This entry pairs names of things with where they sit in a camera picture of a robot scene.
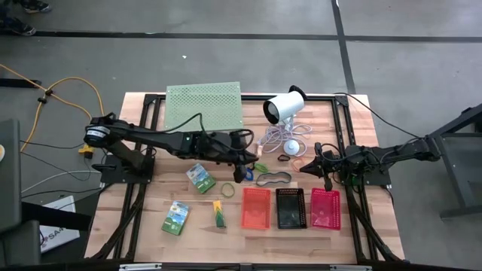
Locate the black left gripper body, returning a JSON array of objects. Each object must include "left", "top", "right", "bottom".
[{"left": 209, "top": 129, "right": 254, "bottom": 184}]

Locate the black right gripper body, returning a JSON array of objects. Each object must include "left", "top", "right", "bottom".
[{"left": 314, "top": 142, "right": 353, "bottom": 192}]

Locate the large blue rubber band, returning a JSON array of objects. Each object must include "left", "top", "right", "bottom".
[{"left": 255, "top": 171, "right": 293, "bottom": 188}]

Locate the green rubber band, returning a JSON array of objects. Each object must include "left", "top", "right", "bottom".
[{"left": 220, "top": 182, "right": 236, "bottom": 199}]

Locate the green blue printed cardboard box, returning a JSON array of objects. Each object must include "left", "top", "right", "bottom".
[
  {"left": 185, "top": 162, "right": 218, "bottom": 195},
  {"left": 212, "top": 199, "right": 227, "bottom": 230},
  {"left": 161, "top": 200, "right": 191, "bottom": 236}
]

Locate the white desk lamp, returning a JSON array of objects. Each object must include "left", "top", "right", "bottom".
[{"left": 262, "top": 84, "right": 308, "bottom": 131}]

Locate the red plastic basket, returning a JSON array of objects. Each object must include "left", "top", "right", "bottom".
[{"left": 310, "top": 187, "right": 342, "bottom": 231}]

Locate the black plastic basket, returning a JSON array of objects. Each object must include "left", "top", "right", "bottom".
[{"left": 275, "top": 187, "right": 308, "bottom": 230}]

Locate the green perforated metal shelf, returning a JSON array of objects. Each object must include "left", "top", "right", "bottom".
[{"left": 163, "top": 81, "right": 245, "bottom": 133}]

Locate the orange plastic basket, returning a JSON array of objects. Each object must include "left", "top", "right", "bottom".
[{"left": 240, "top": 187, "right": 272, "bottom": 230}]

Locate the black side table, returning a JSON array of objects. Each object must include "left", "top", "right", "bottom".
[{"left": 415, "top": 103, "right": 482, "bottom": 220}]

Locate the white printed box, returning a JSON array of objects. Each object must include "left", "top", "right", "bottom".
[{"left": 38, "top": 194, "right": 81, "bottom": 254}]

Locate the black table edge beam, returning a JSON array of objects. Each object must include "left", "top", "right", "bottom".
[{"left": 0, "top": 259, "right": 482, "bottom": 271}]

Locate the black floor strip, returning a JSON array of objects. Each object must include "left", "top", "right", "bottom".
[{"left": 0, "top": 78, "right": 42, "bottom": 88}]

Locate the grey monitor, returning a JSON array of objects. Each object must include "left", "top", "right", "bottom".
[{"left": 0, "top": 118, "right": 23, "bottom": 234}]

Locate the person's shoe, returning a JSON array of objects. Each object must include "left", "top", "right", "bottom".
[
  {"left": 18, "top": 0, "right": 53, "bottom": 14},
  {"left": 0, "top": 15, "right": 38, "bottom": 37}
]

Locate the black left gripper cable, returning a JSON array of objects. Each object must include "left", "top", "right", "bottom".
[{"left": 161, "top": 111, "right": 255, "bottom": 152}]

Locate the round white cord switch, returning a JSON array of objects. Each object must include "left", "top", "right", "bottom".
[{"left": 282, "top": 139, "right": 301, "bottom": 156}]

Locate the white lamp power cord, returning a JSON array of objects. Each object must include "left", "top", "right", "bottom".
[{"left": 256, "top": 123, "right": 313, "bottom": 154}]

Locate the thin black power cable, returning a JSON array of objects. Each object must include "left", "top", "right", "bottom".
[{"left": 333, "top": 92, "right": 421, "bottom": 139}]

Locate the black floor cable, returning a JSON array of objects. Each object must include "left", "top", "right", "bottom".
[
  {"left": 20, "top": 151, "right": 102, "bottom": 182},
  {"left": 20, "top": 139, "right": 86, "bottom": 151}
]

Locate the white floor cable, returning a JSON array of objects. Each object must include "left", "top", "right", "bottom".
[{"left": 20, "top": 169, "right": 103, "bottom": 195}]

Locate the yellow extension cable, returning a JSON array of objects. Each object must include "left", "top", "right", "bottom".
[{"left": 0, "top": 63, "right": 106, "bottom": 159}]

